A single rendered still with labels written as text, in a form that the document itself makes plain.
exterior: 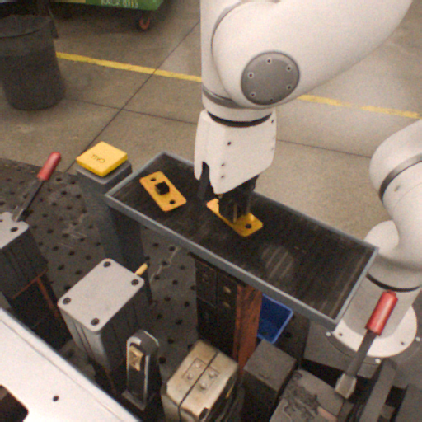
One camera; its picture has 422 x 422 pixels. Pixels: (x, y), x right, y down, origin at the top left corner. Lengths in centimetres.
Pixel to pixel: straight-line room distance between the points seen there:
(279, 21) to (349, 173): 226
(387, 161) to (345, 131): 221
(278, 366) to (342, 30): 38
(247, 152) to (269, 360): 25
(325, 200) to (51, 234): 153
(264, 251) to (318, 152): 215
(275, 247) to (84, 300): 26
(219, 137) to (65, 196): 96
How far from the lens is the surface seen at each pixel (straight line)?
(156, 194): 64
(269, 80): 35
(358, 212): 236
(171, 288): 109
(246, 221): 60
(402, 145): 70
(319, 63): 36
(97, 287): 61
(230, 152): 48
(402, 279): 78
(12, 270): 82
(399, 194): 67
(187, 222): 60
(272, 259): 56
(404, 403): 51
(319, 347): 94
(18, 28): 293
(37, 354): 71
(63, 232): 127
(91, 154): 74
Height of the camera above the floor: 160
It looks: 46 degrees down
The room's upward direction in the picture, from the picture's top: straight up
